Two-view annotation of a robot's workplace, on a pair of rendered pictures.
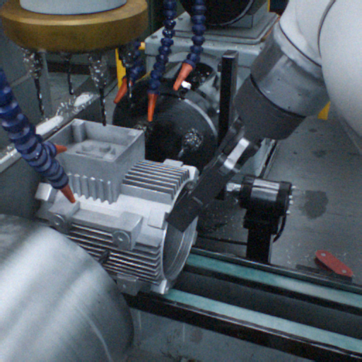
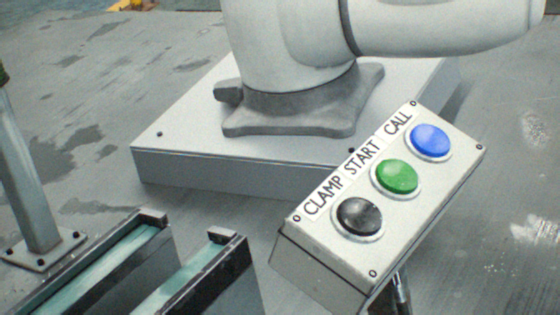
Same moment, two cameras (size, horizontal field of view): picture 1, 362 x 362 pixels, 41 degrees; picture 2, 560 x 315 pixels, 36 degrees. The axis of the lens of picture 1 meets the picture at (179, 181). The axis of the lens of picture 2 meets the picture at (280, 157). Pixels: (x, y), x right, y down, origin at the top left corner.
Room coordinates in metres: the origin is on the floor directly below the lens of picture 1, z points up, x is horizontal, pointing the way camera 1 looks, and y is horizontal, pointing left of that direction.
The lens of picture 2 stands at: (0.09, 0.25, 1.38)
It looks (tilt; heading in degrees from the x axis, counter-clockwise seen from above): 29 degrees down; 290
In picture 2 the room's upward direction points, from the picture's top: 12 degrees counter-clockwise
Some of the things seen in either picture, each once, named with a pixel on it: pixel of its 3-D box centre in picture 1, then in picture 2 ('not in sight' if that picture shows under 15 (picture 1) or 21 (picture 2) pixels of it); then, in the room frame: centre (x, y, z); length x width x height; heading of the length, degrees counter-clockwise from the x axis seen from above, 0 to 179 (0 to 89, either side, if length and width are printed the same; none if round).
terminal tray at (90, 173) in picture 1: (95, 160); not in sight; (0.62, 0.13, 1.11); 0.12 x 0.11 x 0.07; 69
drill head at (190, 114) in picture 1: (190, 117); not in sight; (0.92, -0.02, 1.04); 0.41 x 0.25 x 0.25; 160
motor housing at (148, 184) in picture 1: (122, 215); not in sight; (0.61, 0.09, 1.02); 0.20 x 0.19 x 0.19; 69
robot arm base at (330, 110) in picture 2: not in sight; (287, 84); (0.43, -0.76, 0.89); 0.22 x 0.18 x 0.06; 174
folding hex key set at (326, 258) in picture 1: (332, 266); not in sight; (0.72, -0.31, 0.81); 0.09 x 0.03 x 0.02; 31
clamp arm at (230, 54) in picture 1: (226, 131); not in sight; (0.69, -0.07, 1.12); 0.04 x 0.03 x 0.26; 70
